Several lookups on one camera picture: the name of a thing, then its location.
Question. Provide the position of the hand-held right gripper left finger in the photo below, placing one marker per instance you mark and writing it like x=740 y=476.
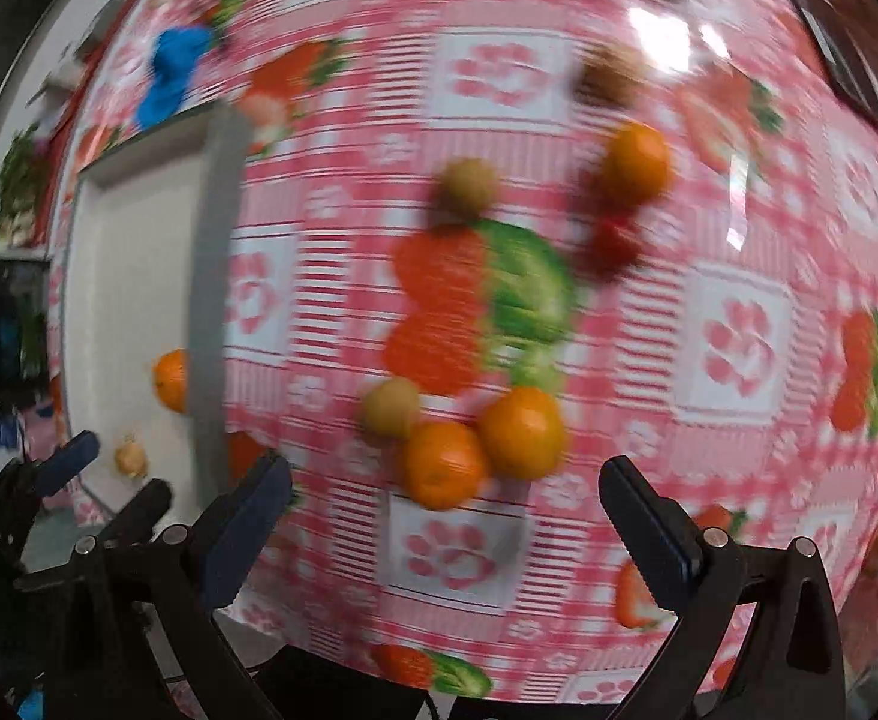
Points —
x=248 y=532

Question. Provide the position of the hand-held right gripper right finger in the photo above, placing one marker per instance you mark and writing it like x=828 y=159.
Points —
x=660 y=540

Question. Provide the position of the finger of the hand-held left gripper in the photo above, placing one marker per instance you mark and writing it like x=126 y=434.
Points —
x=68 y=459
x=141 y=502

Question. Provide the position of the brown longan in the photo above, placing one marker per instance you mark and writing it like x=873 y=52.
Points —
x=390 y=409
x=469 y=189

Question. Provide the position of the white tray with grey rim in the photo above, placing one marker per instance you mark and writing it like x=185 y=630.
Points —
x=139 y=255

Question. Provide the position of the red cherry tomato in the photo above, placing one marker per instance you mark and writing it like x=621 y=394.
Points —
x=611 y=246

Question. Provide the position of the peeled longan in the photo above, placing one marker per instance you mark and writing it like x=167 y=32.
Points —
x=131 y=457

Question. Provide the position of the orange mandarin with stem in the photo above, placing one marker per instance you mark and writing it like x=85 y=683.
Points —
x=171 y=381

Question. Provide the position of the pink checked printed tablecloth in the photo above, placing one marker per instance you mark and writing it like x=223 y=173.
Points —
x=634 y=360

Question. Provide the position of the green plant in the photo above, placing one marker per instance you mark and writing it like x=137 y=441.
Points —
x=21 y=184

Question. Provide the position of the crumpled blue glove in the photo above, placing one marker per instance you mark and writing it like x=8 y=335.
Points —
x=169 y=75

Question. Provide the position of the crumpled brown husk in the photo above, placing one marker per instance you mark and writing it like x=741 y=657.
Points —
x=608 y=79

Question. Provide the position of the black flat device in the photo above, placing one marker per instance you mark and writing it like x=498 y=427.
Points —
x=840 y=52

